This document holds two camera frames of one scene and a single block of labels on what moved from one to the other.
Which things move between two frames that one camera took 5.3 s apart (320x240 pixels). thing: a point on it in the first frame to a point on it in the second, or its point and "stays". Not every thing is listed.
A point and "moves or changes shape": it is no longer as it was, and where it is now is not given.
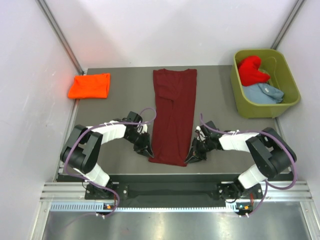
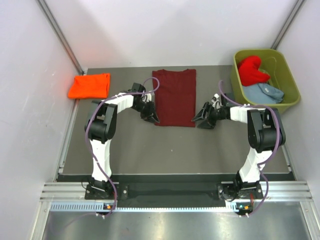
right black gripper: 196,155 to 205,124
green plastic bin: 273,62 stays
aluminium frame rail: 76,192 stays
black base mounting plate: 175,194 stays
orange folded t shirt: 94,86 stays
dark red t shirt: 174,100 moves or changes shape
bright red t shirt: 249,71 stays
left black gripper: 144,148 to 151,111
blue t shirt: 263,93 stays
